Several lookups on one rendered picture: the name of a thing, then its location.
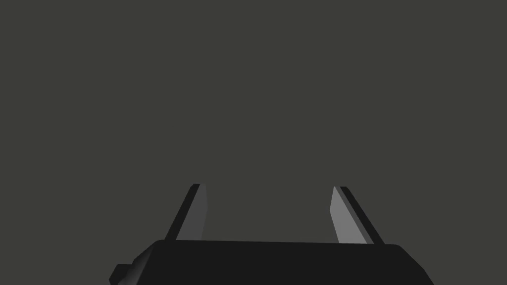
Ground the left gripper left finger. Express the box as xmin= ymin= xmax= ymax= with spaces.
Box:
xmin=164 ymin=183 xmax=208 ymax=241

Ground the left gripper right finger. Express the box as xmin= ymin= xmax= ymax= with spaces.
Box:
xmin=329 ymin=186 xmax=385 ymax=245

